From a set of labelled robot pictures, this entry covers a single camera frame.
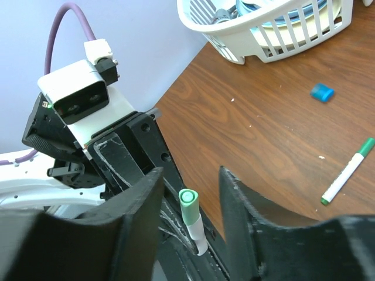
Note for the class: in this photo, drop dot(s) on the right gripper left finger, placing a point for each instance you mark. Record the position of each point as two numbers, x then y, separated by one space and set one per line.
117 240

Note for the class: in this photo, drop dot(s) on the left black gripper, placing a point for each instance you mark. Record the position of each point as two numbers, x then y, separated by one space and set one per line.
119 156

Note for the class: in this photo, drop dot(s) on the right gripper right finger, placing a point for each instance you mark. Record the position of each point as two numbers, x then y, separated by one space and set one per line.
266 241

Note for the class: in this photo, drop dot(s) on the white pen light green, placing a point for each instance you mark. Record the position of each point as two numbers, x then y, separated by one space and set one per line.
196 232

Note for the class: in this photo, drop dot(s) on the white pen dark green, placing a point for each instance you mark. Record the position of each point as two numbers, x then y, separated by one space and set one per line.
347 171

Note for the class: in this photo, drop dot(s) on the light green pen cap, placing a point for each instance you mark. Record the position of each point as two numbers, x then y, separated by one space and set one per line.
189 204

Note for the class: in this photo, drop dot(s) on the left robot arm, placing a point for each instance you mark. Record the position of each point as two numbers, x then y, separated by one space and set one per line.
24 180

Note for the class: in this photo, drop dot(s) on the blue highlighter cap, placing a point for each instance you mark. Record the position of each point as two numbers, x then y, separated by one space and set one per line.
322 92

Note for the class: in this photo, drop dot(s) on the grey cup in basket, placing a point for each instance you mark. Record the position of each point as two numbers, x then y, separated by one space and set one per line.
222 15

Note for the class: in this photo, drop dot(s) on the white plastic basket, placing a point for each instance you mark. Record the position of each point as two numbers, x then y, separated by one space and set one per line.
234 40

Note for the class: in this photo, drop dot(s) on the light blue plate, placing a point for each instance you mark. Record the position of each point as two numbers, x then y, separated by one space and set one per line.
245 7

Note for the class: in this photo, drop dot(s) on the beige blue plate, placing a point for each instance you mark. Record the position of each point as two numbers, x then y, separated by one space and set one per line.
298 30

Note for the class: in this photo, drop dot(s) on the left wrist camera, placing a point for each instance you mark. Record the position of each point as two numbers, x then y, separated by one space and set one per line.
82 93

